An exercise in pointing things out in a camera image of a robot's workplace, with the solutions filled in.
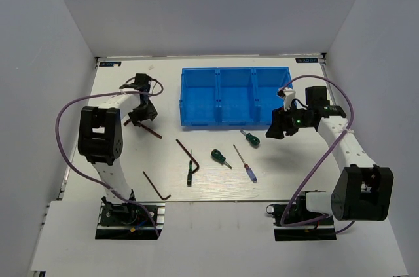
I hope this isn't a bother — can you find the slim green black screwdriver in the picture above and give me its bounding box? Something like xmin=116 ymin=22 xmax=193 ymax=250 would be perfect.
xmin=187 ymin=150 xmax=193 ymax=187

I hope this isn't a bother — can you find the stubby green screwdriver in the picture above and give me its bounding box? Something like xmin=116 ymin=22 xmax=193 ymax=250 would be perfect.
xmin=240 ymin=130 xmax=261 ymax=148
xmin=211 ymin=149 xmax=232 ymax=169

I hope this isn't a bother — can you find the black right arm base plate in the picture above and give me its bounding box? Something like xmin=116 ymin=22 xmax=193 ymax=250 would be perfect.
xmin=265 ymin=191 xmax=337 ymax=242

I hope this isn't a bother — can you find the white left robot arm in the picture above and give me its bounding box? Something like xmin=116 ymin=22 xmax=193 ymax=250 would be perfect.
xmin=78 ymin=73 xmax=158 ymax=224

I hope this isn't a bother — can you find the dark corner label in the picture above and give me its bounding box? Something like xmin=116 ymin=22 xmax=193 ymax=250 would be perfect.
xmin=99 ymin=61 xmax=122 ymax=67
xmin=295 ymin=58 xmax=319 ymax=64

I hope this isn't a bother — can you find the dark left corner label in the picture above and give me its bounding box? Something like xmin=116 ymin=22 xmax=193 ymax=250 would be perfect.
xmin=99 ymin=61 xmax=122 ymax=67

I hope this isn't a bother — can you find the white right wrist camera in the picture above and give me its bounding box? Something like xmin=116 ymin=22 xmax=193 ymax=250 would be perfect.
xmin=277 ymin=87 xmax=296 ymax=111

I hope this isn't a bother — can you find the dark right corner label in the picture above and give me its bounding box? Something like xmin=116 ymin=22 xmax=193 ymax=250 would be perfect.
xmin=295 ymin=58 xmax=319 ymax=64

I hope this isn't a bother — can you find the blue three-compartment bin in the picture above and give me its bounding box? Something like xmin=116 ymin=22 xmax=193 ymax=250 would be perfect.
xmin=179 ymin=67 xmax=291 ymax=127

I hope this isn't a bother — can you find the blue red handle screwdriver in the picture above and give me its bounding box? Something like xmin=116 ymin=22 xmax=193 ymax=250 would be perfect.
xmin=233 ymin=145 xmax=257 ymax=183

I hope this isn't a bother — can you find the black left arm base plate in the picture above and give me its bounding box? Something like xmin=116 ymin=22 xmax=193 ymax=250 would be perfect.
xmin=95 ymin=202 xmax=165 ymax=240

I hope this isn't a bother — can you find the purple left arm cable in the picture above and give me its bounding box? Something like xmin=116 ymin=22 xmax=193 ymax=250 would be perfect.
xmin=55 ymin=79 xmax=164 ymax=238

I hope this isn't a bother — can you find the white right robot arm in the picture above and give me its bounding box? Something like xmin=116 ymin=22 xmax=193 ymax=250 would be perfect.
xmin=266 ymin=86 xmax=394 ymax=227

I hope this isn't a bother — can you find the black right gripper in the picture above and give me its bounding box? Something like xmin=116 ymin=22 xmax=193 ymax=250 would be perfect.
xmin=266 ymin=102 xmax=313 ymax=139

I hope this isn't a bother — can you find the brown hex key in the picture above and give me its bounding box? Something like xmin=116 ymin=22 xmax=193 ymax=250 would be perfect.
xmin=123 ymin=119 xmax=162 ymax=139
xmin=175 ymin=138 xmax=200 ymax=174
xmin=142 ymin=170 xmax=172 ymax=200

